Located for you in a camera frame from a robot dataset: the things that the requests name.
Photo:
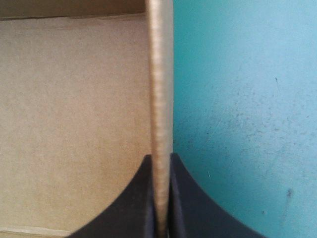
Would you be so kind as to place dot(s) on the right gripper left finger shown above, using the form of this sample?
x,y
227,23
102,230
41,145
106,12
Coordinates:
x,y
131,210

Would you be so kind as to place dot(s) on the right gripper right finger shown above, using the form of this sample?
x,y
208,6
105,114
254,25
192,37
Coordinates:
x,y
190,210

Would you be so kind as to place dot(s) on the brown cardboard box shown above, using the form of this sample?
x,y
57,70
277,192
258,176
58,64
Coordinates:
x,y
74,111

